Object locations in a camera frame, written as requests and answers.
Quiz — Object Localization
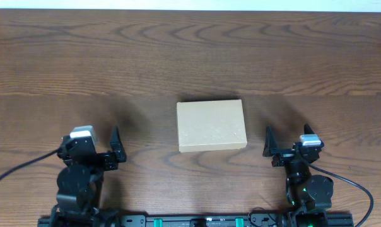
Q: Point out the black mounting rail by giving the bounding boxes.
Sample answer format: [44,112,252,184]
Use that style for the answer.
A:
[37,212,354,227]

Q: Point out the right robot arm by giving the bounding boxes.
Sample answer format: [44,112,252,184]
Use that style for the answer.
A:
[262,124,334,226]

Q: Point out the cardboard box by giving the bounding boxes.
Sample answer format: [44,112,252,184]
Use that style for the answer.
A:
[177,100,247,153]

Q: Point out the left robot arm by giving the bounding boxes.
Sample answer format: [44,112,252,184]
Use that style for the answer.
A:
[49,125,127,226]

